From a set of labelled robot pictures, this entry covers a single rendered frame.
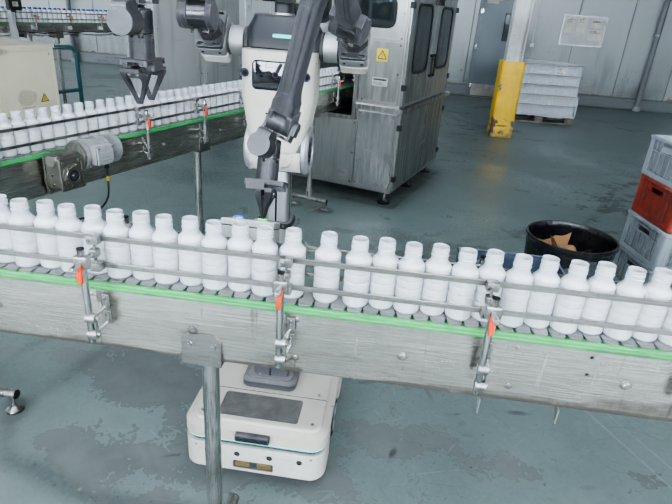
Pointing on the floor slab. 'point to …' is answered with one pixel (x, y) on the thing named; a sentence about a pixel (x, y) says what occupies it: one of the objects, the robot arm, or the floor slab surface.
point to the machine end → (389, 98)
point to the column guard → (505, 98)
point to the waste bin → (603, 251)
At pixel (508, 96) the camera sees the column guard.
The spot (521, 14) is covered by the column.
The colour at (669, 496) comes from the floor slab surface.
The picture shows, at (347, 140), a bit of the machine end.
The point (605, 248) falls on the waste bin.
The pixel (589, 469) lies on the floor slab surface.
